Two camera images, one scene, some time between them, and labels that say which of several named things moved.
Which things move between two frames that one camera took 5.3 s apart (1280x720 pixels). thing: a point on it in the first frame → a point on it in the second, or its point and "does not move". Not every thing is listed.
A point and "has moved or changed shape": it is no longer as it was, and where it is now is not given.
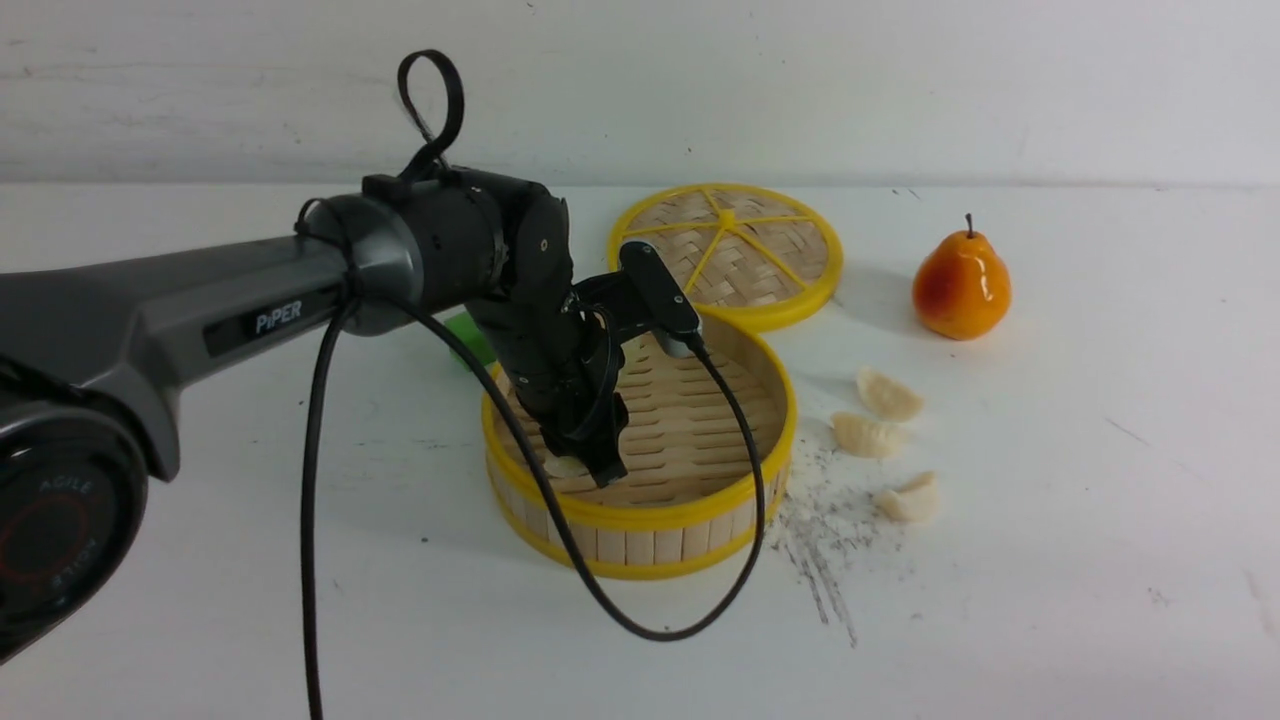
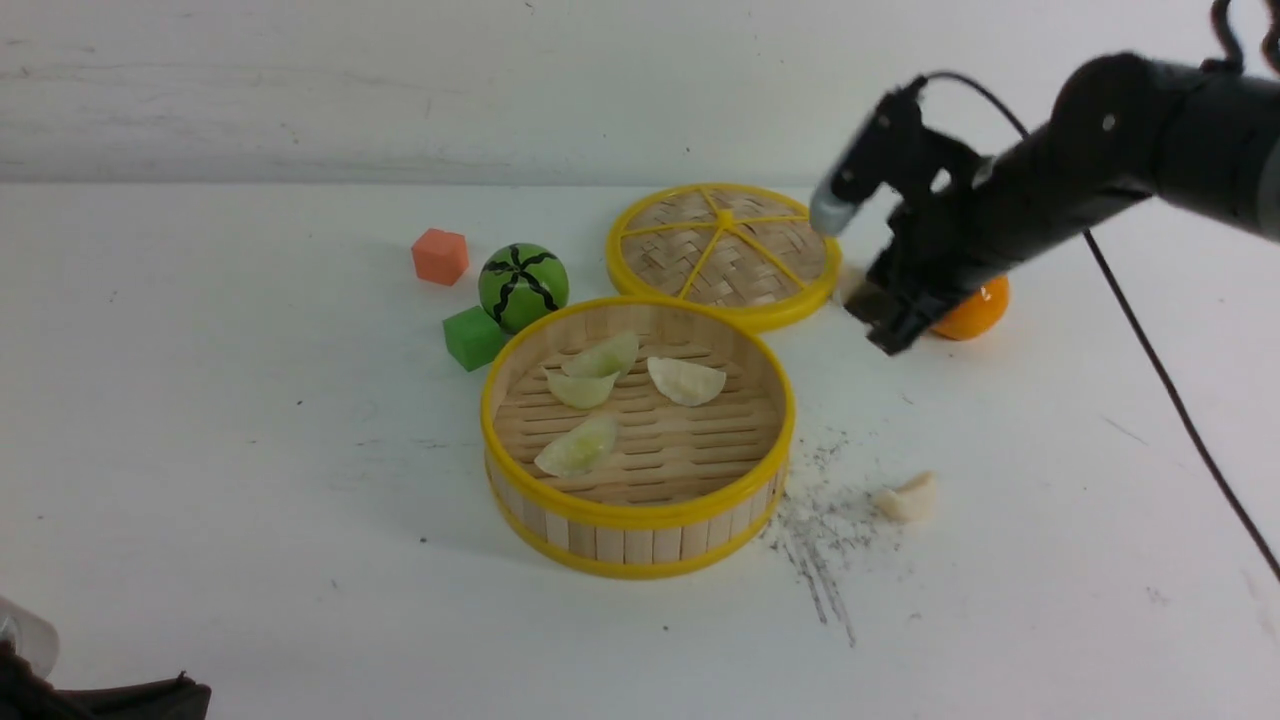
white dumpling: [888, 398] → [686, 383]
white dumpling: [864, 437] → [850, 277]
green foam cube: [464, 328] does not move
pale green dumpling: [565, 466] has moved or changed shape
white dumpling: [917, 501] does not move
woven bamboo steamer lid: [754, 257] does not move
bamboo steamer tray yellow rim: [689, 494] does not move
